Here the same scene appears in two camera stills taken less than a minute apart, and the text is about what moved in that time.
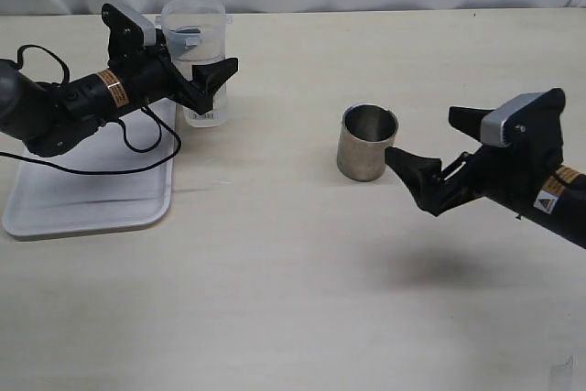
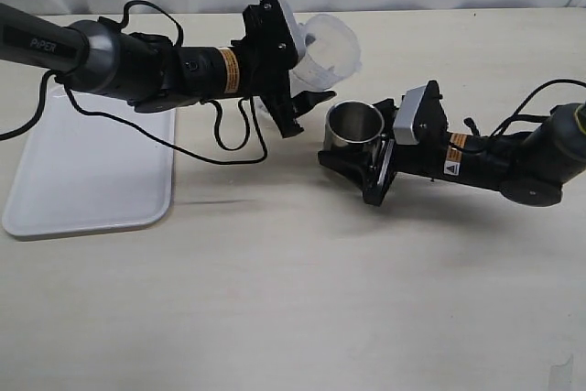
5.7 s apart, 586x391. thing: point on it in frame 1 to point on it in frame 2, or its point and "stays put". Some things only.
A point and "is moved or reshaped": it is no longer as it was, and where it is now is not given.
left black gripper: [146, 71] to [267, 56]
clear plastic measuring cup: [194, 31] to [329, 51]
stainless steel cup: [366, 131] is moved or reshaped
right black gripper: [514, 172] to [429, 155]
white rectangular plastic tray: [48, 201] stays put
